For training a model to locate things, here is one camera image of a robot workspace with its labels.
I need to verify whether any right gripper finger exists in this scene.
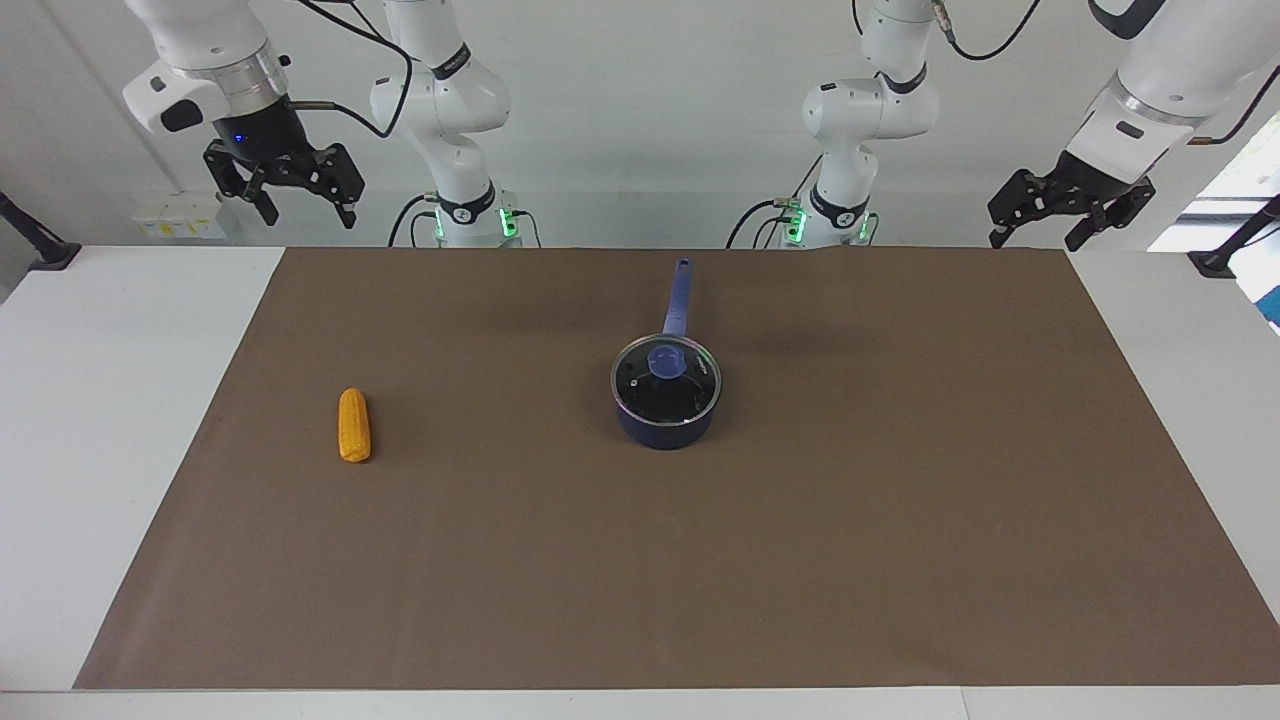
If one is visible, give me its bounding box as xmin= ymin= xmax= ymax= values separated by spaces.
xmin=290 ymin=145 xmax=366 ymax=230
xmin=204 ymin=140 xmax=279 ymax=227

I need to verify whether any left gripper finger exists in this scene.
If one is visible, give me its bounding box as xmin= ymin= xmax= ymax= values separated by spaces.
xmin=1065 ymin=185 xmax=1156 ymax=251
xmin=988 ymin=170 xmax=1061 ymax=249

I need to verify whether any yellow corn cob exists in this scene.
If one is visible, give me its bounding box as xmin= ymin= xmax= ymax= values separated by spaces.
xmin=338 ymin=388 xmax=372 ymax=464

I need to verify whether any glass lid blue knob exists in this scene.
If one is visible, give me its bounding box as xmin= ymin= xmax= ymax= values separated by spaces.
xmin=611 ymin=335 xmax=722 ymax=425

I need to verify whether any black clamp stand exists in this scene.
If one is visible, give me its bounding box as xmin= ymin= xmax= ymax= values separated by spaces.
xmin=0 ymin=190 xmax=81 ymax=271
xmin=1188 ymin=195 xmax=1280 ymax=279

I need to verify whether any brown table mat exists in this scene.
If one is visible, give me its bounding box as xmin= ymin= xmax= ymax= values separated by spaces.
xmin=72 ymin=246 xmax=1280 ymax=691

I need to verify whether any black base cable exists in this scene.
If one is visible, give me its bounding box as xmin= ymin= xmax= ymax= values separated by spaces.
xmin=388 ymin=195 xmax=441 ymax=248
xmin=727 ymin=198 xmax=801 ymax=249

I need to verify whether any white wall power strip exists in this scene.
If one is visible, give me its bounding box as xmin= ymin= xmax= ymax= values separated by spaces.
xmin=133 ymin=200 xmax=229 ymax=241

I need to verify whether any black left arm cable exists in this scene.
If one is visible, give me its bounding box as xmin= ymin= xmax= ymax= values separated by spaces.
xmin=930 ymin=0 xmax=1280 ymax=146

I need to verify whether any blue pot with handle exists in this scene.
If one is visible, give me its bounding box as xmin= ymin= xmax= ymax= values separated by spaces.
xmin=610 ymin=257 xmax=723 ymax=451

